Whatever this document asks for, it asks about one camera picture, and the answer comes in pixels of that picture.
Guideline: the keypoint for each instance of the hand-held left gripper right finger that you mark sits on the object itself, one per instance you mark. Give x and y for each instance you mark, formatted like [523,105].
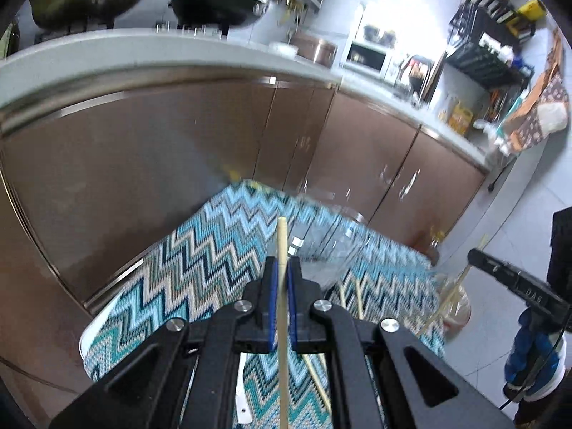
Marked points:
[292,308]

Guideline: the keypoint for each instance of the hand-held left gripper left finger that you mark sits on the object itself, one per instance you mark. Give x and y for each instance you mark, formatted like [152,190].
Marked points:
[272,308]

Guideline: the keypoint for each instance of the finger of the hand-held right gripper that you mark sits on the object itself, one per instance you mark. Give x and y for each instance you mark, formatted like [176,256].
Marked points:
[514,279]

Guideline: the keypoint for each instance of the clear glass jar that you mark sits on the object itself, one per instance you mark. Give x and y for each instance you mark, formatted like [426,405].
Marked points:
[328,250]

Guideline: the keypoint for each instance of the white ceramic spoon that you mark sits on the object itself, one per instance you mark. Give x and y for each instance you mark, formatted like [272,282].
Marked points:
[243,388]

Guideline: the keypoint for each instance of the person's right hand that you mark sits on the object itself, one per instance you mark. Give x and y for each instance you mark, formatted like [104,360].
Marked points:
[529,362]

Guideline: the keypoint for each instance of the blue zigzag knitted tablecloth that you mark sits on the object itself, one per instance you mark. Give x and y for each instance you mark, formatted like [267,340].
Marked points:
[210,254]

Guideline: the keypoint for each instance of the oil bottle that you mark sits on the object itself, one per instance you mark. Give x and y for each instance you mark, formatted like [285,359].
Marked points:
[435,243]

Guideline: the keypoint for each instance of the person's leg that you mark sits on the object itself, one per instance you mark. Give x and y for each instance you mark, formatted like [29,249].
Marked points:
[527,413]

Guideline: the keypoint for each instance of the brown patterned hanging cloth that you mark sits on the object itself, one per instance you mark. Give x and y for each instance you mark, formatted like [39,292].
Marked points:
[538,102]

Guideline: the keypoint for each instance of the brown kitchen cabinets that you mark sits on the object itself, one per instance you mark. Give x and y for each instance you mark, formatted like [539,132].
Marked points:
[201,152]

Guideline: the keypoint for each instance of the black dish rack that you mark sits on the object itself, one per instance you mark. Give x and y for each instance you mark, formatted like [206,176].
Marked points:
[489,49]

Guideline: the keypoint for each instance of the black and red kettle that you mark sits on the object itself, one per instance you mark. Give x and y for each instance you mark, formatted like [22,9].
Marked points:
[415,73]

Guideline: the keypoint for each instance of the yellow box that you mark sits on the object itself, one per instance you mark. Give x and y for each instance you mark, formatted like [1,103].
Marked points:
[529,15]

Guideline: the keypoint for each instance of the copper coloured pot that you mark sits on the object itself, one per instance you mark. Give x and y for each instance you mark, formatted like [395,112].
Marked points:
[317,49]

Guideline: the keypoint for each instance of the white microwave oven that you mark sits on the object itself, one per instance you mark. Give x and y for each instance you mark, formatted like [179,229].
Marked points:
[368,56]

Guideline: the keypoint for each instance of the black wok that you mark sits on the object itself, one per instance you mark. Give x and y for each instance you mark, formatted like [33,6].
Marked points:
[219,6]

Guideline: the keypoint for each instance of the gas stove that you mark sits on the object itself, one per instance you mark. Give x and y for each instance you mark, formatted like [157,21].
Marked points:
[134,27]

